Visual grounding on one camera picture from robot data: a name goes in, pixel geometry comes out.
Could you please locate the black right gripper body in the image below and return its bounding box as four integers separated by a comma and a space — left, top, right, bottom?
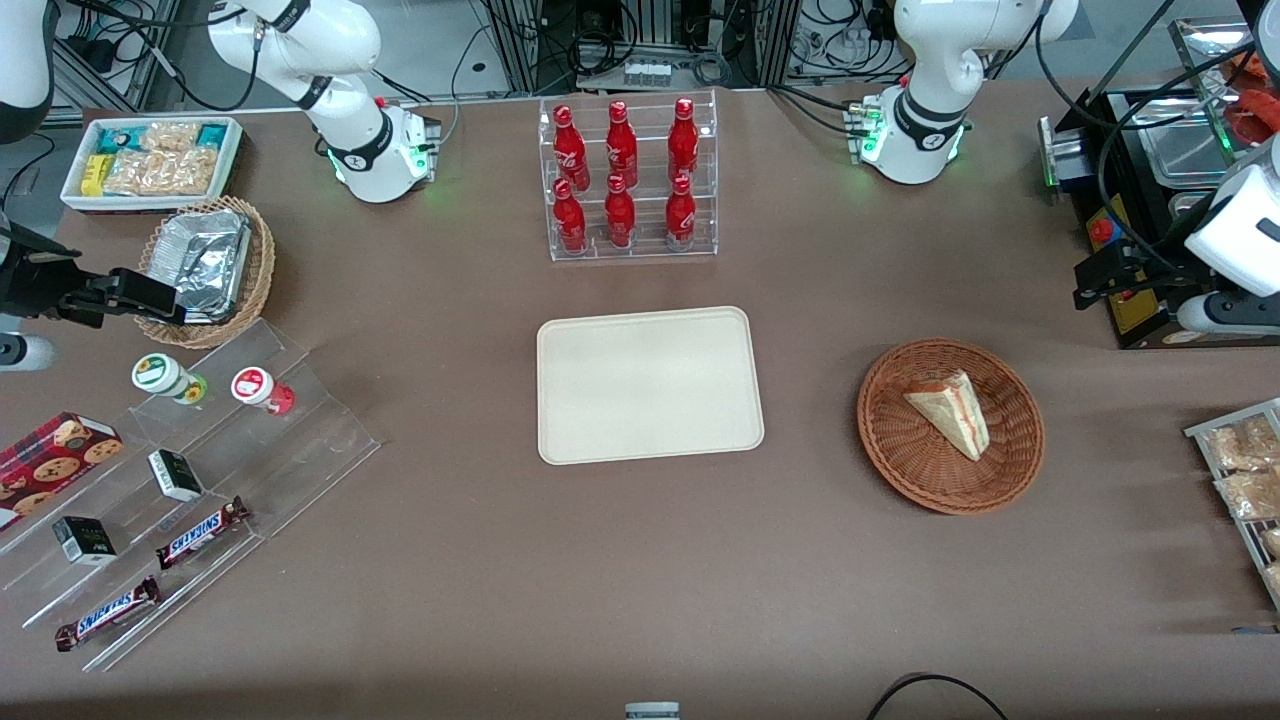
0, 225, 83, 323

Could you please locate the triangular sandwich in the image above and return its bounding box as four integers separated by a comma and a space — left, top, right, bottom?
903, 369, 992, 462

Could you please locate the light wicker basket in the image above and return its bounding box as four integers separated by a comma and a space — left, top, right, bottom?
132, 195, 277, 351

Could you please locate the tray of packaged snacks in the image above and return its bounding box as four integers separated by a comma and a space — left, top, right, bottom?
1184, 397, 1280, 612

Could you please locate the round brown wicker basket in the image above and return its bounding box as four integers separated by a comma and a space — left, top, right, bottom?
856, 338, 1047, 517

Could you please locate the beige rectangular tray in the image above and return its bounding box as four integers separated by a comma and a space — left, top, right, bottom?
536, 305, 766, 467

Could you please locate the aluminium foil container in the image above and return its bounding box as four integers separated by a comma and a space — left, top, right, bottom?
149, 209, 253, 323

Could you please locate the green lid cup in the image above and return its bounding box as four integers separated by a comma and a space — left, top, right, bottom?
131, 352, 210, 406

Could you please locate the white rectangular snack bin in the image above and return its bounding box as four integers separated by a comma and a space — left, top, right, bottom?
59, 116, 245, 214

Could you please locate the black food warmer cabinet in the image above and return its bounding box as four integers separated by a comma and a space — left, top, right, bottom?
1038, 15, 1280, 351

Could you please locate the large clear cracker packet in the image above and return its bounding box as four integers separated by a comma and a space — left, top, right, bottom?
103, 146, 222, 198

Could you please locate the red fried food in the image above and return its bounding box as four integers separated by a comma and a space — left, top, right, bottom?
1224, 48, 1280, 148

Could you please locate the red lid cup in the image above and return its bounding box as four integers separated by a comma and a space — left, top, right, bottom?
230, 366, 297, 417

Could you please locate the small clear cracker packet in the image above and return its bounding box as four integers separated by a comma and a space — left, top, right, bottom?
139, 121, 202, 153

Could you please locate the red tartan cookie box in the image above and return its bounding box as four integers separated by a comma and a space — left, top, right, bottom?
0, 411, 125, 532

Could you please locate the clear bagged pastry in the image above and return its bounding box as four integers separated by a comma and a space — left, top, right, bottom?
1202, 414, 1280, 473
1214, 470, 1280, 523

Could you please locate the small black box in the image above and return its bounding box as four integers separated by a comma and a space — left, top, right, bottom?
147, 448, 206, 504
51, 515, 119, 568

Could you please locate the clear acrylic stepped display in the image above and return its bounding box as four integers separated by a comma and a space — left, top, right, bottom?
0, 317, 382, 674

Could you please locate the Snickers chocolate bar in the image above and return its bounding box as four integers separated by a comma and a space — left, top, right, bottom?
154, 496, 252, 572
54, 575, 162, 654

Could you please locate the red cola bottle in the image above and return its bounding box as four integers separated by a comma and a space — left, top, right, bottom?
552, 104, 592, 193
667, 97, 701, 187
603, 174, 638, 250
605, 100, 640, 190
552, 178, 589, 254
664, 175, 698, 252

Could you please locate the clear acrylic bottle rack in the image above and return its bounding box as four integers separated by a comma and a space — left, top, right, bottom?
538, 89, 720, 263

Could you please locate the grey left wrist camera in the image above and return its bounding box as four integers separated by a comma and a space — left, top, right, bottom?
1177, 290, 1280, 337

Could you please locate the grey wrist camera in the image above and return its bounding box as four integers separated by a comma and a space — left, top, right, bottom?
0, 334, 57, 373
1177, 290, 1280, 337

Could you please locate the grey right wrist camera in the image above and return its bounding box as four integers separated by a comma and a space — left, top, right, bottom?
0, 334, 57, 373

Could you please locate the black floor cable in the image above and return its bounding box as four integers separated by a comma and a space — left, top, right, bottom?
864, 672, 1011, 720

